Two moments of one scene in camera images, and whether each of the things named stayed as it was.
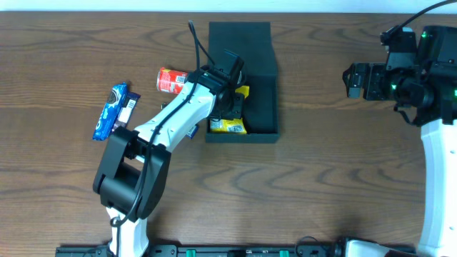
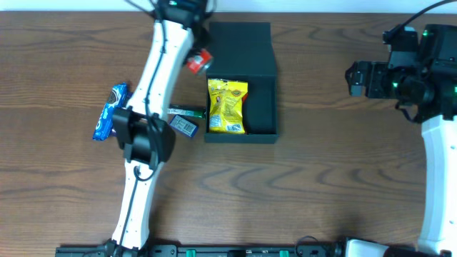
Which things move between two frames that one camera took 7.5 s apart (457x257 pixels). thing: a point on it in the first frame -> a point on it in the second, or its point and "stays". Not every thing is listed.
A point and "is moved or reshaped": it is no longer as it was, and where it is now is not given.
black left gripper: (233, 101) -> (196, 50)
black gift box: (252, 42) stays
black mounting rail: (199, 250) stays
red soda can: (170, 81) is moved or reshaped
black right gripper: (362, 81) stays
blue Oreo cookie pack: (110, 113) stays
